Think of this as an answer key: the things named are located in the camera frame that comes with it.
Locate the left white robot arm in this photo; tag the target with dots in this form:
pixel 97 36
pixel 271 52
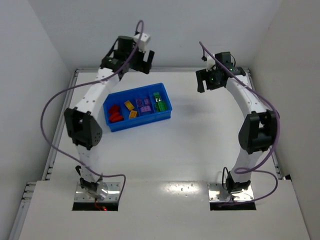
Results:
pixel 82 122

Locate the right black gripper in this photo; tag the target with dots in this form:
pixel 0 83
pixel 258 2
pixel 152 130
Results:
pixel 204 79

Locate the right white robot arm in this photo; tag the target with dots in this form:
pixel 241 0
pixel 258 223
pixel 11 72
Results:
pixel 259 129

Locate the blue divided plastic tray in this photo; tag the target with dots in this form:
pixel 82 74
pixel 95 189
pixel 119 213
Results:
pixel 118 98

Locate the yellow lego plate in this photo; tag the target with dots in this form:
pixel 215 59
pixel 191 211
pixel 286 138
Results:
pixel 129 105

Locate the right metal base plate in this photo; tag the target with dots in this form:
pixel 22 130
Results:
pixel 218 194

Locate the purple butterfly lego brick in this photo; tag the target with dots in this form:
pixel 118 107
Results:
pixel 139 102

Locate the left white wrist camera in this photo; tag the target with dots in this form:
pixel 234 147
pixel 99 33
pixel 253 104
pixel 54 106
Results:
pixel 142 39

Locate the metal base plate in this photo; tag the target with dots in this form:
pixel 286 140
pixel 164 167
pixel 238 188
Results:
pixel 107 192
pixel 218 194

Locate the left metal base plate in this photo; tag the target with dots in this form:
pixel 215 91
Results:
pixel 107 192

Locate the large green lego plate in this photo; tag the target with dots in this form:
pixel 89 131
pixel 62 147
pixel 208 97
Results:
pixel 160 106

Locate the plain purple rounded lego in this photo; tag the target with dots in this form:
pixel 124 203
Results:
pixel 146 110

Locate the green lego brick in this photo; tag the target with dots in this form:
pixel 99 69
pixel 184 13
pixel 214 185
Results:
pixel 157 97

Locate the aluminium frame rail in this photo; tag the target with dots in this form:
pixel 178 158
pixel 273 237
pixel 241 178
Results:
pixel 30 186

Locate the small red lego brick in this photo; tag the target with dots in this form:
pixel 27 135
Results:
pixel 114 109

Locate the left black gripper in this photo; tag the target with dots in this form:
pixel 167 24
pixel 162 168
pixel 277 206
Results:
pixel 143 61

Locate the yellow butterfly lego brick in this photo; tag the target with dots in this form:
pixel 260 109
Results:
pixel 133 114

